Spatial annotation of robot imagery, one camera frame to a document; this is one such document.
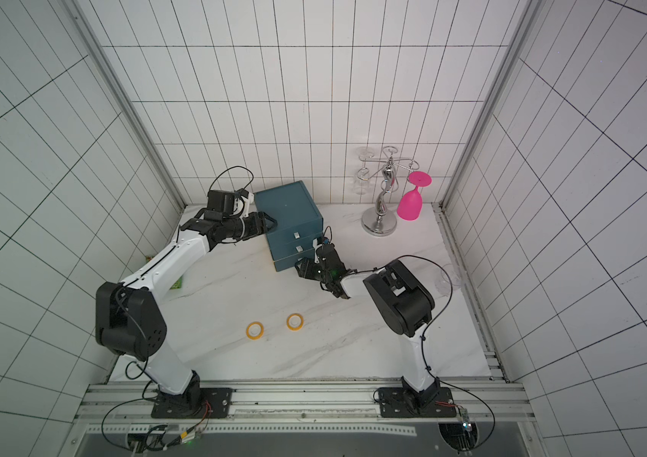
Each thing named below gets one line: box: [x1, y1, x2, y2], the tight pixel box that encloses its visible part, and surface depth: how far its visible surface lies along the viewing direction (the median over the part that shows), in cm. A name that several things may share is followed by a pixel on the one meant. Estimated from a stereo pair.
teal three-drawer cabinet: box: [253, 179, 325, 273], surface depth 94 cm
